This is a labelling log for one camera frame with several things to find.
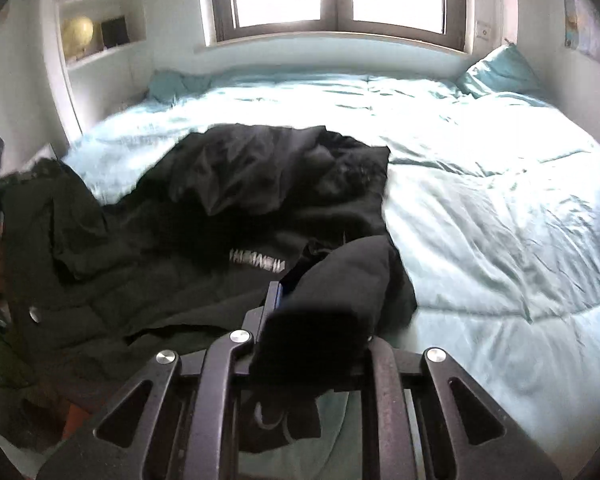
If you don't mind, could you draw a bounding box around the large black jacket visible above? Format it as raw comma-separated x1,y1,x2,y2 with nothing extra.
1,125,415,453

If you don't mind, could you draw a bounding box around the light teal duvet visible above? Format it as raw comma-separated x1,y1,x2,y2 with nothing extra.
67,68,600,479

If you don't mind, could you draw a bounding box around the teal pillow by map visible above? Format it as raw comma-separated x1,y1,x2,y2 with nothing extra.
455,44,548,101

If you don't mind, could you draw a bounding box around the small black box on shelf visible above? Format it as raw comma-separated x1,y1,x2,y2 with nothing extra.
100,16,130,49

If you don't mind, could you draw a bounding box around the yellow globe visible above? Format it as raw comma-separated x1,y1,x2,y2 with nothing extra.
61,16,94,60

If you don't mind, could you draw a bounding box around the white wall socket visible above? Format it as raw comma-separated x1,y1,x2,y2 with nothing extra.
476,21,492,44

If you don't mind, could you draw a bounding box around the white wall shelf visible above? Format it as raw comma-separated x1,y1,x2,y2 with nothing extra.
40,0,152,143

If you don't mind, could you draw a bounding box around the colourful wall map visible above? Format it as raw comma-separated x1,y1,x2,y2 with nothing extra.
564,0,600,64

